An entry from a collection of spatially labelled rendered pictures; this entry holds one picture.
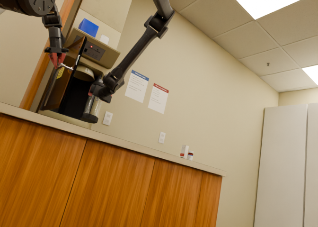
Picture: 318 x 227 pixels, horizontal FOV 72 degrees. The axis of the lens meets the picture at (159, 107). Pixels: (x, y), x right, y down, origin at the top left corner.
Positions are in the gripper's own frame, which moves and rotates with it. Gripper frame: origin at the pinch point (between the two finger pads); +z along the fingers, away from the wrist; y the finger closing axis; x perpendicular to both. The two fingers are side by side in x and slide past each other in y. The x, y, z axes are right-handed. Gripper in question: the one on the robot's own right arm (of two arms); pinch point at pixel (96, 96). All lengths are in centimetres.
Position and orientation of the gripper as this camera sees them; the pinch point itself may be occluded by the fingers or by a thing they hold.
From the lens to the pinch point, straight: 138.9
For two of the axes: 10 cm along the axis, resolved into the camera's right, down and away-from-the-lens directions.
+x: -1.8, 9.2, -3.5
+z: -6.4, 1.7, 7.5
